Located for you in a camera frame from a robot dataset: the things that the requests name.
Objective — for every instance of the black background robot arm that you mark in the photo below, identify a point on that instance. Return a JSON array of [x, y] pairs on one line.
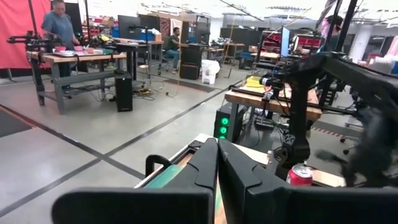
[[34, 40]]

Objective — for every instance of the mint green plastic bin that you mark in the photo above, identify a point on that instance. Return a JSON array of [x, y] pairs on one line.
[[164, 179]]

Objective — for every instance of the white bucket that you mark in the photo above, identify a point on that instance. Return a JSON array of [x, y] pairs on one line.
[[210, 71]]

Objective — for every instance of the person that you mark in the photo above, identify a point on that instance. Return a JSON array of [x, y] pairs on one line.
[[59, 25], [172, 46], [332, 31]]

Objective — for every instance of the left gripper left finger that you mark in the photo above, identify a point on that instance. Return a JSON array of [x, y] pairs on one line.
[[186, 199]]

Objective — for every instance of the black case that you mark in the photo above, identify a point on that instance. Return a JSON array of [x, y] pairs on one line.
[[189, 71]]

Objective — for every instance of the computer tower with green lights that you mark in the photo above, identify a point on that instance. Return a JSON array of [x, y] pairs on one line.
[[224, 124]]

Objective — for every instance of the yellow pad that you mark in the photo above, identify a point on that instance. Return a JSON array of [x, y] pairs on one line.
[[254, 82]]

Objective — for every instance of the blue lit monitor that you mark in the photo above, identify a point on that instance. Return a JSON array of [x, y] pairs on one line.
[[285, 40]]

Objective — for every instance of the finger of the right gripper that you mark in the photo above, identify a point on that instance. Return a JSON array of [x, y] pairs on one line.
[[329, 155]]

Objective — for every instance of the black desk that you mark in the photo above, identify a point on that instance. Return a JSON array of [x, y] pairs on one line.
[[136, 46]]

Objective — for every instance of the black frame post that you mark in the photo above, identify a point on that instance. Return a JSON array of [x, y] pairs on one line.
[[345, 25]]

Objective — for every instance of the red backdrop curtain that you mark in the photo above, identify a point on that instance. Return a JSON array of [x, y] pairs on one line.
[[18, 31]]

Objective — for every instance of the red soda can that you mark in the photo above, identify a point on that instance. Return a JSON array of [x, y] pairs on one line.
[[300, 175]]

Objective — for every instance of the black floor mat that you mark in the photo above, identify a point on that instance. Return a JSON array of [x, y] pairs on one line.
[[12, 123]]

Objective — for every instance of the black table edge hook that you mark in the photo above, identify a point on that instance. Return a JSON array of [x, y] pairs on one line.
[[150, 161]]

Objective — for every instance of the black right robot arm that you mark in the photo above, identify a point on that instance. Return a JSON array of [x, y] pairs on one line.
[[300, 118]]

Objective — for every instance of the wooden workbench with grey legs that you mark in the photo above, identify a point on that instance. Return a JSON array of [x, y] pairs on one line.
[[84, 58]]

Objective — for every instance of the black camera with silver lens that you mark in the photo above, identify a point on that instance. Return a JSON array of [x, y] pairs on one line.
[[268, 81]]

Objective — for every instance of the black computer tower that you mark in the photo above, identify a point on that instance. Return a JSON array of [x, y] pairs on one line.
[[123, 90]]

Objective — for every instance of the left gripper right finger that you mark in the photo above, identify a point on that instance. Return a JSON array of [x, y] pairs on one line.
[[264, 202]]

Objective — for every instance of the black monitor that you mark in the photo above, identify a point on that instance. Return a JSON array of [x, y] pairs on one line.
[[149, 22], [128, 26]]

